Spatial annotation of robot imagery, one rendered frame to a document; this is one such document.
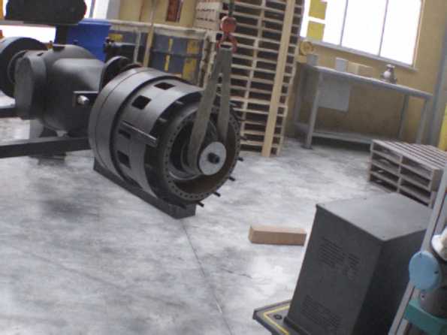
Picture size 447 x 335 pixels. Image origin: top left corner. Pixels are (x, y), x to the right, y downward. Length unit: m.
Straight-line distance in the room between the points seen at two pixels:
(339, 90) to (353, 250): 5.22
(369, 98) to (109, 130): 6.02
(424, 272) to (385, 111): 6.80
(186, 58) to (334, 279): 3.84
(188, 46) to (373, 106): 3.63
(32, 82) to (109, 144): 1.04
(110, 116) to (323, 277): 1.14
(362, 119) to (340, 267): 6.18
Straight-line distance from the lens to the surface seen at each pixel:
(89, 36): 4.74
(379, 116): 8.00
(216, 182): 2.23
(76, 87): 2.81
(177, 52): 5.22
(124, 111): 2.19
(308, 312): 1.91
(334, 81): 6.75
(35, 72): 3.12
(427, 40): 8.41
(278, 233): 3.47
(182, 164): 2.09
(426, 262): 1.32
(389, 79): 7.40
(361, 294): 1.71
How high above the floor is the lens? 1.39
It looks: 16 degrees down
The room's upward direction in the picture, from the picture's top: 10 degrees clockwise
